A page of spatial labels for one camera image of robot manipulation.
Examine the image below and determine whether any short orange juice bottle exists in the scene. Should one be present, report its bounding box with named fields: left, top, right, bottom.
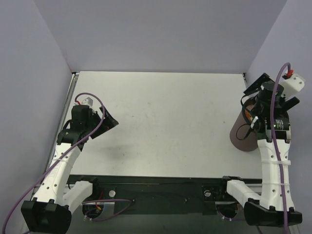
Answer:
left=245, top=109, right=252, bottom=120

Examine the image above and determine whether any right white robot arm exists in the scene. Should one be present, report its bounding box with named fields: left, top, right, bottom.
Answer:
left=217, top=70, right=305, bottom=227

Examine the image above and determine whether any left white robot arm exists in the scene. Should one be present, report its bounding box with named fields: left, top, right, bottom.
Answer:
left=21, top=105, right=118, bottom=234

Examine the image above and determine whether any brown round bin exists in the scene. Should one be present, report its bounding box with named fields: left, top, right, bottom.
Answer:
left=230, top=97, right=291, bottom=152

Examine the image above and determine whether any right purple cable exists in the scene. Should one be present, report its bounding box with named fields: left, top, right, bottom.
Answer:
left=218, top=62, right=293, bottom=234

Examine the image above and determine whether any purple cable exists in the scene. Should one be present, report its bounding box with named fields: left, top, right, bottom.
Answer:
left=218, top=62, right=293, bottom=234
left=1, top=92, right=132, bottom=232

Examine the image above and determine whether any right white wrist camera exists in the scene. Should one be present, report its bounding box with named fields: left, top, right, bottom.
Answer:
left=280, top=70, right=305, bottom=99

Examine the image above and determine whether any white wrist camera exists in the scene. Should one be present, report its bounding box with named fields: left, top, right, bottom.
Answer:
left=76, top=97, right=93, bottom=108
left=280, top=70, right=305, bottom=99

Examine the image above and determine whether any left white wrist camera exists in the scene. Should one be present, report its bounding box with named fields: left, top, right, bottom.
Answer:
left=76, top=97, right=93, bottom=108

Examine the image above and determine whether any black loop cable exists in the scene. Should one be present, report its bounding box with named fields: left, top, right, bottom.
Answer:
left=235, top=94, right=256, bottom=141

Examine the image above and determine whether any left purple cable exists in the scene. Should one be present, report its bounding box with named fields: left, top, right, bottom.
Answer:
left=1, top=92, right=132, bottom=232

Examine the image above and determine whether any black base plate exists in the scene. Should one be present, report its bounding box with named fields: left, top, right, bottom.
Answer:
left=67, top=175, right=242, bottom=218

